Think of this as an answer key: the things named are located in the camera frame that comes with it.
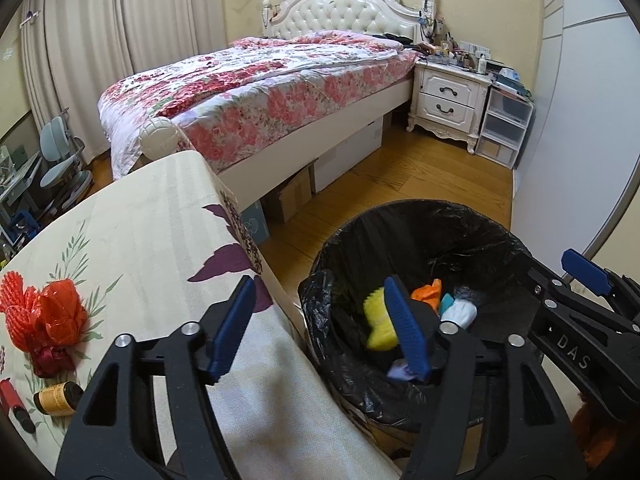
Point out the cluster of toiletry bottles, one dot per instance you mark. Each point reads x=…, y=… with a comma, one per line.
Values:
x=450, y=50

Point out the white sliding wardrobe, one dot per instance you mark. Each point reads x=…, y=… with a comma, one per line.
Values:
x=575, y=110

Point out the yellow foam fruit net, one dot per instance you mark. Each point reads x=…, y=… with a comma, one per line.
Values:
x=377, y=320

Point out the pink floral quilt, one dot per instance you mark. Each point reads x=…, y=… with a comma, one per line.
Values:
x=250, y=90

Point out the black lined waste bin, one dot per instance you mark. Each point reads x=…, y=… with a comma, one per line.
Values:
x=450, y=240

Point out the orange-red foam fruit net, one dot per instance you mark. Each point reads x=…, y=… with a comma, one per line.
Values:
x=17, y=305

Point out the pale green box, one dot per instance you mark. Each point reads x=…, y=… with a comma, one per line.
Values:
x=256, y=222

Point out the grey study desk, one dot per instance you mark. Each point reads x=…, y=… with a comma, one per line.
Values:
x=20, y=170

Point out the orange paper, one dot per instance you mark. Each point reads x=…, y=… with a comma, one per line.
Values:
x=425, y=292

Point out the white round bed footpost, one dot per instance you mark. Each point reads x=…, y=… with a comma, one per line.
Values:
x=157, y=137

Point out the pale purple wrapper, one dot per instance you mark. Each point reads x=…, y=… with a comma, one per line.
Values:
x=400, y=371

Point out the white carved nightstand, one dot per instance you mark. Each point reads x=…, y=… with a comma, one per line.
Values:
x=450, y=95

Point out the dark red crumpled wrapper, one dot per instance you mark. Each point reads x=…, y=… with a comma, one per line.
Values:
x=50, y=360

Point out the teal and white box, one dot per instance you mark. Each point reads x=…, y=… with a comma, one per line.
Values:
x=446, y=304

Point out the brown cardboard box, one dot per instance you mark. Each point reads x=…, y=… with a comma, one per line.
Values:
x=290, y=195

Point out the white paper wad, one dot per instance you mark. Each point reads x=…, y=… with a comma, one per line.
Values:
x=459, y=314

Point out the red cylindrical tube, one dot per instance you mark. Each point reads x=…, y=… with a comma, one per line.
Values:
x=15, y=402

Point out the stacked papers and boxes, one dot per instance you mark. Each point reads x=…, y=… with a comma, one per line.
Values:
x=510, y=80

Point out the red plastic bag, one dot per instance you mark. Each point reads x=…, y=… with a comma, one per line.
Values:
x=62, y=315

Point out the white storage box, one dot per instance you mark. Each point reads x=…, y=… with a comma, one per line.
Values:
x=350, y=155

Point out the gold labelled dark bottle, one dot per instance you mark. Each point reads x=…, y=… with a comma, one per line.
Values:
x=60, y=399

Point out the floral cream tablecloth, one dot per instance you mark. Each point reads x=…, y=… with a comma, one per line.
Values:
x=150, y=220

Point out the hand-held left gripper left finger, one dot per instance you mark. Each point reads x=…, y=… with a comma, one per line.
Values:
x=230, y=330

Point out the white tufted headboard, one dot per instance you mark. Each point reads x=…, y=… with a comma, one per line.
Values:
x=340, y=15

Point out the person's right forearm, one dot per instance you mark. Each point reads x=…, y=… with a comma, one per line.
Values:
x=595, y=435

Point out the dark cloth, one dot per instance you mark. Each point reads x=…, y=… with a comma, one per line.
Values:
x=395, y=38

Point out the beige curtain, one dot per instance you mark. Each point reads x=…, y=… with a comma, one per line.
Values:
x=75, y=50
x=170, y=10

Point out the clear plastic drawer unit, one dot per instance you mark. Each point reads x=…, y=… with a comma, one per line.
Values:
x=502, y=125

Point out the blue-grey ergonomic chair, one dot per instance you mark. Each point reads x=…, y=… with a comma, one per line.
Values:
x=55, y=135

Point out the white bed frame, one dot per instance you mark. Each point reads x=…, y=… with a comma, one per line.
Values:
x=325, y=130

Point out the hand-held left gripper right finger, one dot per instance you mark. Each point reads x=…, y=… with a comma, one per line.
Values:
x=407, y=330

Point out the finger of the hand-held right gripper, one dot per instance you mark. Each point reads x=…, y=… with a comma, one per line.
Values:
x=582, y=270
x=565, y=300

